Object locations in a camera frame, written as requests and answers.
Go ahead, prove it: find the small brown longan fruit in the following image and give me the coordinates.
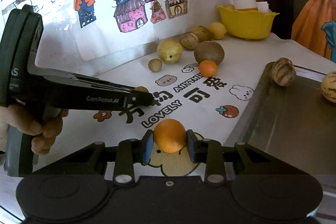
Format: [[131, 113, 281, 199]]
[[134, 86, 149, 93]]

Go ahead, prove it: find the large orange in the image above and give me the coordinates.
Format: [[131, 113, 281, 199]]
[[153, 119, 187, 153]]

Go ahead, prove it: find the yellow lemon by bowl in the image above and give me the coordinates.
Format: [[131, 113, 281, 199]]
[[208, 22, 227, 40]]

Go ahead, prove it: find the white printed table mat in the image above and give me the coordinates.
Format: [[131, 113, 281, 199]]
[[38, 35, 335, 168]]

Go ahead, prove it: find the small tan round fruit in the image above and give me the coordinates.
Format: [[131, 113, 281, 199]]
[[147, 59, 162, 72]]

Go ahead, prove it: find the yellow pear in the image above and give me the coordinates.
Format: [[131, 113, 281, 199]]
[[157, 39, 183, 64]]

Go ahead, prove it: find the girl in orange dress poster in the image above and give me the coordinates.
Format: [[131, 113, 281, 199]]
[[291, 0, 335, 62]]

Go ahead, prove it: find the white orange jar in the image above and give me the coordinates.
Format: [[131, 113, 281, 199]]
[[232, 0, 257, 11]]

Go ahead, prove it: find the metal tray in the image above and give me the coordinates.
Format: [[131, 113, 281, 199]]
[[226, 61, 336, 175]]

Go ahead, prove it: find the brown kiwi fruit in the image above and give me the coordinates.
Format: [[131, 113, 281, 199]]
[[194, 42, 225, 65]]

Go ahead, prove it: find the small orange tangerine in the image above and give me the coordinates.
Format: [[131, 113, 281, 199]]
[[199, 60, 218, 77]]

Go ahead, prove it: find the pale striped fruit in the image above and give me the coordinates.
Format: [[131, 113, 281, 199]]
[[321, 72, 336, 103]]

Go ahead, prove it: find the person left hand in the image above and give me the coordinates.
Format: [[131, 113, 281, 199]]
[[1, 105, 69, 155]]

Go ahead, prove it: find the lemon inside bowl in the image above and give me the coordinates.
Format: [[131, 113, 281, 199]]
[[224, 4, 235, 10]]

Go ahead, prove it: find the yellow plastic bowl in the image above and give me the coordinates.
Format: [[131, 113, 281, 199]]
[[217, 5, 278, 40]]

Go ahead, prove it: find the white paper cup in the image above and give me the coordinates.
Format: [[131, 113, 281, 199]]
[[256, 1, 269, 14]]

